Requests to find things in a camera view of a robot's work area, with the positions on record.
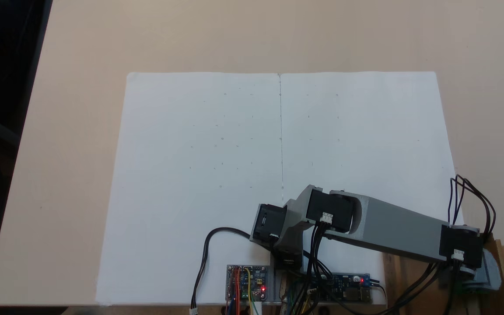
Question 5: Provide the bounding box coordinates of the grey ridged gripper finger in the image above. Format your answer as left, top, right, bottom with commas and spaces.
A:
464, 248, 502, 294

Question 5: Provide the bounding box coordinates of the blue circuit board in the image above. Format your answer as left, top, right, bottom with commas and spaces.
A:
309, 273, 373, 303

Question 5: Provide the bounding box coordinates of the black wrist motor cable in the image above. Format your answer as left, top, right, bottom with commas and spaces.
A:
383, 258, 465, 315

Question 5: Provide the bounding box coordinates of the black gripper motor cable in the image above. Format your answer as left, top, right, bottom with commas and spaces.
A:
449, 174, 497, 239

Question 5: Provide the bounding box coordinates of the black elbow motor cable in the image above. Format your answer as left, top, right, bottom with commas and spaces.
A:
304, 221, 338, 283

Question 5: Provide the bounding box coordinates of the circuit board with coloured wires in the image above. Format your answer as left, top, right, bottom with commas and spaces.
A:
226, 264, 269, 303

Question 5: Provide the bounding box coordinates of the black cable with white plug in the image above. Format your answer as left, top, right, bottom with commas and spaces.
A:
190, 227, 274, 315

